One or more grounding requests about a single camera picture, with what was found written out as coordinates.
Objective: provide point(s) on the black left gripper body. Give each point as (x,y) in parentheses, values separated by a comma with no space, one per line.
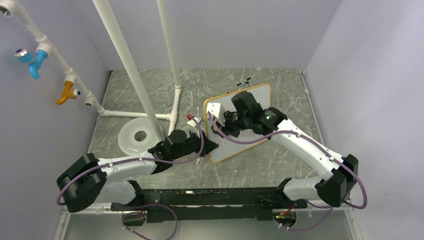
(193,145)

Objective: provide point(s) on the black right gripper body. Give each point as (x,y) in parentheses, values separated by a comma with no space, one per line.
(234,123)

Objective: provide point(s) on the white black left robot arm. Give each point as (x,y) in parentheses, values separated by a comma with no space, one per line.
(91,180)

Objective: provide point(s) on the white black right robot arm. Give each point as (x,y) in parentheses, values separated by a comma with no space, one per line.
(337,174)

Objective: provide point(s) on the white perforated disc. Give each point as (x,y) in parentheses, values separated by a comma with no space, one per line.
(137,136)

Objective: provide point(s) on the orange plastic faucet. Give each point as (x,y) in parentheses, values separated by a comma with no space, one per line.
(68,93)

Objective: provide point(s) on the blue plastic faucet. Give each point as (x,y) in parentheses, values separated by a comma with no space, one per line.
(34,63)

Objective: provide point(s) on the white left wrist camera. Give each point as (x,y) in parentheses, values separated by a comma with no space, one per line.
(194,123)

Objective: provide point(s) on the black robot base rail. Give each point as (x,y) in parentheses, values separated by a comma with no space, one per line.
(260,203)

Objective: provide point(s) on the white pvc pipe frame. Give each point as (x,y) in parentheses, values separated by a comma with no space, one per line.
(10,8)

